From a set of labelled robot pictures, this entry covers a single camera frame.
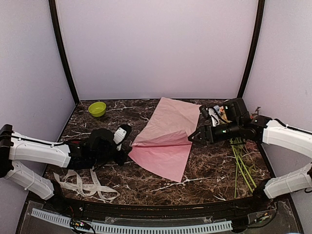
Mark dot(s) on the pink wrapping paper sheet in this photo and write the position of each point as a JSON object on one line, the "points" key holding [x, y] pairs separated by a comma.
{"points": [[162, 147]]}

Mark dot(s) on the peach and orange flower stem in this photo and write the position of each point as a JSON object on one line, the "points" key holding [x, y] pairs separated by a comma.
{"points": [[222, 114]]}

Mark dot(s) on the grey slotted cable duct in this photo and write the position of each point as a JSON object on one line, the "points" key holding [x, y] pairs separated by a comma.
{"points": [[133, 226]]}

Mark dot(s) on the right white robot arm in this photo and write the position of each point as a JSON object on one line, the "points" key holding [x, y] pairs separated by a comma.
{"points": [[274, 134]]}

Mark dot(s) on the black frame post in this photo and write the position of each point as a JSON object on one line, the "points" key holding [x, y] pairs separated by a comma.
{"points": [[61, 50], [253, 47]]}

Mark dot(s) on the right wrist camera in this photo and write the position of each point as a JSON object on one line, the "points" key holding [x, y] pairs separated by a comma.
{"points": [[235, 110]]}

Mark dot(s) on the left black frame post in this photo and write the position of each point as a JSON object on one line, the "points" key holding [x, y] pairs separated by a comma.
{"points": [[61, 50]]}

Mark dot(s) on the beige printed ribbon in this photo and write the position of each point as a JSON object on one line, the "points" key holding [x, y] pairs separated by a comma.
{"points": [[73, 182]]}

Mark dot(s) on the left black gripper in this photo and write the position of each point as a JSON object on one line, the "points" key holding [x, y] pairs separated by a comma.
{"points": [[126, 147]]}

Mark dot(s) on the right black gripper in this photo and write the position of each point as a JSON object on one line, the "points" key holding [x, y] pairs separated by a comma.
{"points": [[203, 134]]}

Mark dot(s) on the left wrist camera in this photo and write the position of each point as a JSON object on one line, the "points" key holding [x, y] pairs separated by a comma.
{"points": [[121, 134]]}

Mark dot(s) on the right black frame post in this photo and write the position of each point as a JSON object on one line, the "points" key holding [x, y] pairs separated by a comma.
{"points": [[253, 47]]}

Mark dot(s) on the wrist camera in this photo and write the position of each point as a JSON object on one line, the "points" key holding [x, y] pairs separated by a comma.
{"points": [[235, 110], [121, 134]]}

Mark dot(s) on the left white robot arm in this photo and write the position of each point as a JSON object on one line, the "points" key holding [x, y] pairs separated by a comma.
{"points": [[15, 147]]}

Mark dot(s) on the white rose stem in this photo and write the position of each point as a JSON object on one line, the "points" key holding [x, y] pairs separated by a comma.
{"points": [[240, 151]]}

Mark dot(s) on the green plastic bowl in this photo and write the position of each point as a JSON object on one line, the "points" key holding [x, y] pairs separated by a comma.
{"points": [[97, 109]]}

